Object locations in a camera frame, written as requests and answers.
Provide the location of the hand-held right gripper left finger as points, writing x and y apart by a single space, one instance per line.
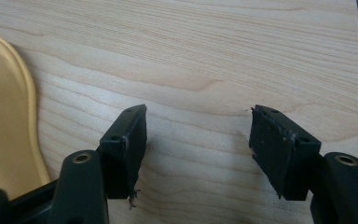
122 155

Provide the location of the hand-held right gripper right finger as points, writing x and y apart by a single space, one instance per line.
284 152

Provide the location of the yellow plastic tray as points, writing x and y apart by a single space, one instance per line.
4 121

